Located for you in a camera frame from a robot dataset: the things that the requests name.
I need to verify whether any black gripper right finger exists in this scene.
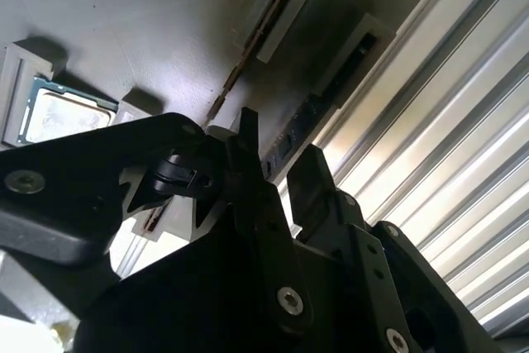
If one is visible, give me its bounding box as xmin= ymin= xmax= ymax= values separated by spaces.
xmin=287 ymin=144 xmax=497 ymax=353

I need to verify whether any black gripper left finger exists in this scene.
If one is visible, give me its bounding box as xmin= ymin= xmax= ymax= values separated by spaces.
xmin=0 ymin=107 xmax=316 ymax=335

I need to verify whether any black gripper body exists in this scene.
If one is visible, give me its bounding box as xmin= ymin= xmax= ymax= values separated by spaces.
xmin=74 ymin=203 xmax=385 ymax=353

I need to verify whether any blue RAM stick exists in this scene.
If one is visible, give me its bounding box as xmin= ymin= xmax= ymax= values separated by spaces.
xmin=264 ymin=34 xmax=378 ymax=183

